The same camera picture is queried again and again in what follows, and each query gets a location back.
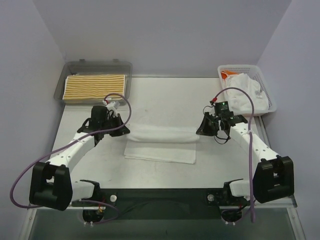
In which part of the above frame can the aluminium frame rail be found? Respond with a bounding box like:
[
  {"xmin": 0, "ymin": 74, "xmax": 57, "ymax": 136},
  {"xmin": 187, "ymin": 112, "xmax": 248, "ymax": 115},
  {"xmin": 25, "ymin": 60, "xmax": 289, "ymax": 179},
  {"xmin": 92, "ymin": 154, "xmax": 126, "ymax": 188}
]
[{"xmin": 254, "ymin": 116, "xmax": 302, "ymax": 208}]

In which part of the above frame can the clear grey plastic container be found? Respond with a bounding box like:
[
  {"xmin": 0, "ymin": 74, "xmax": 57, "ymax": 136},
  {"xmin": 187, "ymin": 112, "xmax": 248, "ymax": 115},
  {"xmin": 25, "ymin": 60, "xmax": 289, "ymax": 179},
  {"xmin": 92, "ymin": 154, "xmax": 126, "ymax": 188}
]
[{"xmin": 53, "ymin": 59, "xmax": 133, "ymax": 105}]

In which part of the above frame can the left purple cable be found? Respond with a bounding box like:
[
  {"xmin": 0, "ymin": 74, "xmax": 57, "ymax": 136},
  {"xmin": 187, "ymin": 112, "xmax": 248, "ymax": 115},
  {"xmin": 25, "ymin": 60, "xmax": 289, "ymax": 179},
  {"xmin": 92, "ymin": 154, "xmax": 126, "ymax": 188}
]
[{"xmin": 9, "ymin": 92, "xmax": 132, "ymax": 223}]

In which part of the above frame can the plain white towel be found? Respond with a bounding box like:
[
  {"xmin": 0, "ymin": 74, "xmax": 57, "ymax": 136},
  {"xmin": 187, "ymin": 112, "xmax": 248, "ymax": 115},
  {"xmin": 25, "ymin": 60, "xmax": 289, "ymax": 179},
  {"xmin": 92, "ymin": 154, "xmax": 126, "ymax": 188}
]
[{"xmin": 124, "ymin": 124, "xmax": 200, "ymax": 165}]

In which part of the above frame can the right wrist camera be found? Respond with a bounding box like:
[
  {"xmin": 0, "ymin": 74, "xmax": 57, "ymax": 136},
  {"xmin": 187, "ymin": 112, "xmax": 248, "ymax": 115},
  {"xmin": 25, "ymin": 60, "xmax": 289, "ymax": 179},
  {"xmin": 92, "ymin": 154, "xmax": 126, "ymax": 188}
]
[{"xmin": 210, "ymin": 97, "xmax": 234, "ymax": 118}]

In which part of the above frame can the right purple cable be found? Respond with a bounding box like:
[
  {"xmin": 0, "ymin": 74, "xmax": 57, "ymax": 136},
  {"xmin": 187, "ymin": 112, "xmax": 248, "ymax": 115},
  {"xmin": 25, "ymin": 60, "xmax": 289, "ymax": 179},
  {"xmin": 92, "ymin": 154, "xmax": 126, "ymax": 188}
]
[{"xmin": 209, "ymin": 86, "xmax": 257, "ymax": 224}]

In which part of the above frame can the orange cloth in basket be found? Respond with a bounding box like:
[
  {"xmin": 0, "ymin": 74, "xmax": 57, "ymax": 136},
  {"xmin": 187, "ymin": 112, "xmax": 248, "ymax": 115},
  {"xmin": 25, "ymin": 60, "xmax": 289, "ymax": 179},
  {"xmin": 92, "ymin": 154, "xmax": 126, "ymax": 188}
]
[{"xmin": 220, "ymin": 70, "xmax": 233, "ymax": 81}]

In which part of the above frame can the white towel in basket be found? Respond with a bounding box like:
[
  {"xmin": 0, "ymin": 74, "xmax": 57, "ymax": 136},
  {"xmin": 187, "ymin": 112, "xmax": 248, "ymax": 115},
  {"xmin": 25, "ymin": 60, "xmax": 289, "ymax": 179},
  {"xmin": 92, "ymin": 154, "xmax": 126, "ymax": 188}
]
[{"xmin": 223, "ymin": 72, "xmax": 269, "ymax": 113}]

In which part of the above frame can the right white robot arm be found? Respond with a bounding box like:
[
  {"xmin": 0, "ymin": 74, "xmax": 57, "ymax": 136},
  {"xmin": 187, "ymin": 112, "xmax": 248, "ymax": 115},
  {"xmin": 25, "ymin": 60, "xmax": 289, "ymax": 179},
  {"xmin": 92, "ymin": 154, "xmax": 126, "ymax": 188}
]
[{"xmin": 196, "ymin": 112, "xmax": 295, "ymax": 204}]

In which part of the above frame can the white plastic basket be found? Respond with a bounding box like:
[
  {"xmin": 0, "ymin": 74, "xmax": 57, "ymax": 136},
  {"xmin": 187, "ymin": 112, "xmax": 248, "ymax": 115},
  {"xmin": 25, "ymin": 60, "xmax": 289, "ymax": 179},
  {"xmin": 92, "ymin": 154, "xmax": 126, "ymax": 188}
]
[{"xmin": 217, "ymin": 64, "xmax": 277, "ymax": 116}]

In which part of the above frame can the yellow white striped towel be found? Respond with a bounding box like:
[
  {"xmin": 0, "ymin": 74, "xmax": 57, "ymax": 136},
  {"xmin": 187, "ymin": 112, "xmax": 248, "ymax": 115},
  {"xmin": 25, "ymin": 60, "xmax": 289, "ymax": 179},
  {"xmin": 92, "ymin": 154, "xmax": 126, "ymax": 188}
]
[{"xmin": 62, "ymin": 74, "xmax": 126, "ymax": 101}]

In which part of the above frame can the purple cable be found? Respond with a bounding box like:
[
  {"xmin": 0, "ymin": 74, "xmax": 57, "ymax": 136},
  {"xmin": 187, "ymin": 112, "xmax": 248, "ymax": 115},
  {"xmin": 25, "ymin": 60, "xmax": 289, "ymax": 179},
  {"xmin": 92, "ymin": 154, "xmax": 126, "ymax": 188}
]
[
  {"xmin": 209, "ymin": 86, "xmax": 257, "ymax": 224},
  {"xmin": 9, "ymin": 92, "xmax": 132, "ymax": 223}
]

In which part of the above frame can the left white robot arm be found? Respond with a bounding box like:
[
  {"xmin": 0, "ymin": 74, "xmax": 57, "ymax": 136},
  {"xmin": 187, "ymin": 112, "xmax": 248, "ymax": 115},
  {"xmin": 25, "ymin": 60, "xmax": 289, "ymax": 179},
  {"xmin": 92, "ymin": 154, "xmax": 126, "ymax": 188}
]
[{"xmin": 29, "ymin": 101, "xmax": 130, "ymax": 211}]

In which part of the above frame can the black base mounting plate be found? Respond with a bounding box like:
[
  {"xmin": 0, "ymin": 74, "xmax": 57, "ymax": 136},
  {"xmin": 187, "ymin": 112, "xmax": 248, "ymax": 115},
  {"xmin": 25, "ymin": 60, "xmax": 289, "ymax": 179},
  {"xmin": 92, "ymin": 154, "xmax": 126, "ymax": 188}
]
[{"xmin": 90, "ymin": 188, "xmax": 249, "ymax": 207}]

